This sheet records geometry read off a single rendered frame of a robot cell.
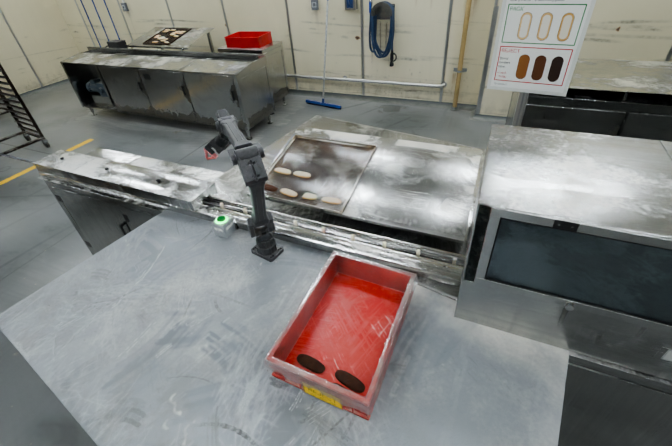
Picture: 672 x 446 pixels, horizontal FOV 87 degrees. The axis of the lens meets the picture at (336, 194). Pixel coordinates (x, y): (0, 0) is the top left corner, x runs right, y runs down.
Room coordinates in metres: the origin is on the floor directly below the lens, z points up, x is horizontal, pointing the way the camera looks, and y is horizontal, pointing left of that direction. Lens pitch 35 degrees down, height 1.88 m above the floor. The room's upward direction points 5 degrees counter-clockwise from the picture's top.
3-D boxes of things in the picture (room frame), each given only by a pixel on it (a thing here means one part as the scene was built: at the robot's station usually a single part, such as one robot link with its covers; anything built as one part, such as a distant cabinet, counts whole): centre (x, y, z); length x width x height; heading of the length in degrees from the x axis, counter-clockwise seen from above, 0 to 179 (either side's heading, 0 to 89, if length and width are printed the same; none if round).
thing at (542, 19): (1.54, -0.89, 1.50); 0.33 x 0.01 x 0.45; 58
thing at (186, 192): (1.74, 1.22, 0.89); 1.25 x 0.18 x 0.09; 64
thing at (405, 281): (0.70, -0.01, 0.88); 0.49 x 0.34 x 0.10; 152
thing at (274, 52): (5.02, 0.98, 0.44); 0.70 x 0.55 x 0.87; 64
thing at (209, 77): (5.10, 2.06, 0.51); 3.00 x 1.26 x 1.03; 64
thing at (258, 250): (1.11, 0.31, 0.86); 0.12 x 0.09 x 0.08; 54
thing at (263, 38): (5.02, 0.98, 0.93); 0.51 x 0.36 x 0.13; 68
